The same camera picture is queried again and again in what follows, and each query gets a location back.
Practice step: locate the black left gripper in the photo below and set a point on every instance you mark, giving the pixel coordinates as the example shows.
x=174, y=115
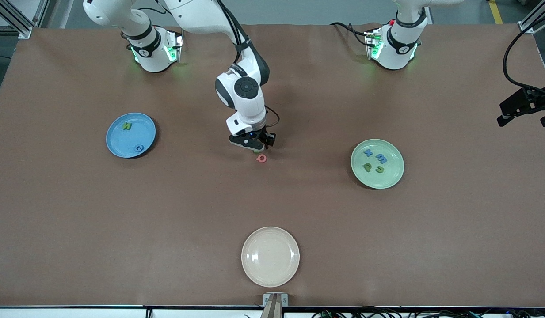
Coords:
x=525, y=100

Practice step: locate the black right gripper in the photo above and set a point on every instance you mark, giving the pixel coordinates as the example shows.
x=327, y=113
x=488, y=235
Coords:
x=267, y=135

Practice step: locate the red letter Q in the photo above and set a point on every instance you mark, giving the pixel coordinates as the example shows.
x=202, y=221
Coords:
x=261, y=158

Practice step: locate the green letter p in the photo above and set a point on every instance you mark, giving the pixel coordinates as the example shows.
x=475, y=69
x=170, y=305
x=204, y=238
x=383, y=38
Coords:
x=367, y=167

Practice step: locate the blue letter m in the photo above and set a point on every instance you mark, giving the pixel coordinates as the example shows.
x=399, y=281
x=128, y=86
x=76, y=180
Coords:
x=381, y=158

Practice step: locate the green letter u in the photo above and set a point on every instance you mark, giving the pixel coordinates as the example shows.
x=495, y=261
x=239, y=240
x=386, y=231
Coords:
x=379, y=168

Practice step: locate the green letter N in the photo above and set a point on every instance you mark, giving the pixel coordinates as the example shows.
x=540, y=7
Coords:
x=127, y=126

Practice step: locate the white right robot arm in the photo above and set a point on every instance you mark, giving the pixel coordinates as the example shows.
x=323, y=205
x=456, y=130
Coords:
x=197, y=17

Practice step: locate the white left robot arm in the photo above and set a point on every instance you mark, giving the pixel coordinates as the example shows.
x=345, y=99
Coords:
x=394, y=53

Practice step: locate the beige plate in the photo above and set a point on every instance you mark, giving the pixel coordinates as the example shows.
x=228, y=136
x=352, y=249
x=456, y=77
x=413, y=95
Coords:
x=270, y=256

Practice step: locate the green plate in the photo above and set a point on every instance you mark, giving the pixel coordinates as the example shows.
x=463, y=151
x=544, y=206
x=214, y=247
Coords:
x=387, y=179

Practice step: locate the blue plate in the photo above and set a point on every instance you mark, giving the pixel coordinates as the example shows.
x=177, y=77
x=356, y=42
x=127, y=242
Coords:
x=131, y=139

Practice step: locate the brown table cover sheet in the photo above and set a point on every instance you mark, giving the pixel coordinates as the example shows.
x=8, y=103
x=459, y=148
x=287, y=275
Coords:
x=78, y=221

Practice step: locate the aluminium frame profile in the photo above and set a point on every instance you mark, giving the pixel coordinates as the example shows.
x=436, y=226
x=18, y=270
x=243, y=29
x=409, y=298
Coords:
x=526, y=27
x=24, y=32

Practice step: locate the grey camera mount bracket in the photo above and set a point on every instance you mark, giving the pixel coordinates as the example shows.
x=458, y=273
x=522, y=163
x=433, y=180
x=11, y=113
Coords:
x=275, y=304

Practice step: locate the white table edge rail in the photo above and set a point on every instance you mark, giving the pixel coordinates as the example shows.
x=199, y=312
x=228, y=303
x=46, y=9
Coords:
x=78, y=312

